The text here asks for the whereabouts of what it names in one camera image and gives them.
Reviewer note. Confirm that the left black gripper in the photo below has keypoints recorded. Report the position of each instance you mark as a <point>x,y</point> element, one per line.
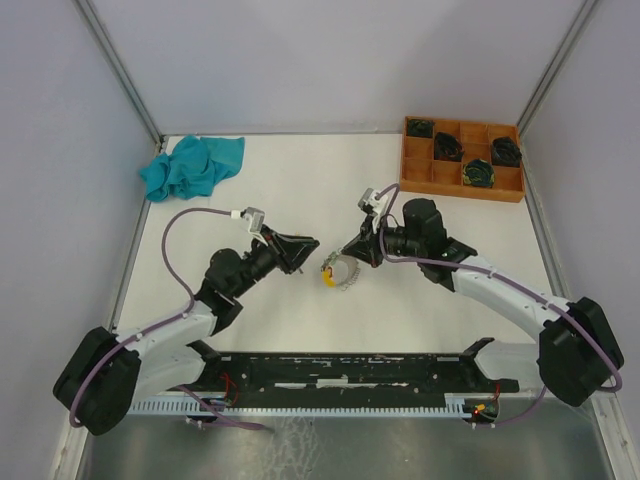
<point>276,245</point>

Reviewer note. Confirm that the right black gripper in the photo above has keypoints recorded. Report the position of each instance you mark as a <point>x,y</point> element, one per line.
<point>365,246</point>

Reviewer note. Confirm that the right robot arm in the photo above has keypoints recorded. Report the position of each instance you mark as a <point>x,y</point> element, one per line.
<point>578,353</point>

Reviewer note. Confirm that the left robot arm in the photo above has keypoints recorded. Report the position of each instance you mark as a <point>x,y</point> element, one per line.
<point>109,372</point>

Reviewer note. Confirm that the wooden compartment tray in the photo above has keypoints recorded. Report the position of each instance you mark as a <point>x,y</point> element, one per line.
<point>421,173</point>

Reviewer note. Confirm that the dark rolled sock top-left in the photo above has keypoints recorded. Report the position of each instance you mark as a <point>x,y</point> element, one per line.
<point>420,128</point>

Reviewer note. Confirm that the teal cloth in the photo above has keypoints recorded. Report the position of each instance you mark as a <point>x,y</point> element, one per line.
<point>194,167</point>

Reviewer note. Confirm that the dark rolled sock blue-yellow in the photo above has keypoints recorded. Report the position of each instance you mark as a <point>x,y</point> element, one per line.
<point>478,173</point>

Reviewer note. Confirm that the dark rolled sock right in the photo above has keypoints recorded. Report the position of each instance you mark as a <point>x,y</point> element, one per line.
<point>505,152</point>

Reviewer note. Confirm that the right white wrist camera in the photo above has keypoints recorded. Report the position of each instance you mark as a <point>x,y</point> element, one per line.
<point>373,202</point>

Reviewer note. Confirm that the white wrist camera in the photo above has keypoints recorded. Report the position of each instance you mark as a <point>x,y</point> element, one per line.
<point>373,202</point>
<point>254,219</point>

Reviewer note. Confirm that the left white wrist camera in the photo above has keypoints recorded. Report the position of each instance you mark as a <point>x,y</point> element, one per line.
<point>254,219</point>

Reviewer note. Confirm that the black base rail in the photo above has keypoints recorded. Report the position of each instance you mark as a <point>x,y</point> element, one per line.
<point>317,380</point>

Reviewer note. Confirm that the white cable duct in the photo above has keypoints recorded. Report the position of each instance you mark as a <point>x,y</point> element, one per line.
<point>181,404</point>

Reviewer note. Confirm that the left aluminium corner post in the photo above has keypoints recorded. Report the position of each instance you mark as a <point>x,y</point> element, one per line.
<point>97,28</point>

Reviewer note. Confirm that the aluminium corner post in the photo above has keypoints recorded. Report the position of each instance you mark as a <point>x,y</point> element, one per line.
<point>561,55</point>
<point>97,28</point>

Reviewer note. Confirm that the right aluminium corner post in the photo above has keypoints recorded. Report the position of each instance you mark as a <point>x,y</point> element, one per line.
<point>561,55</point>

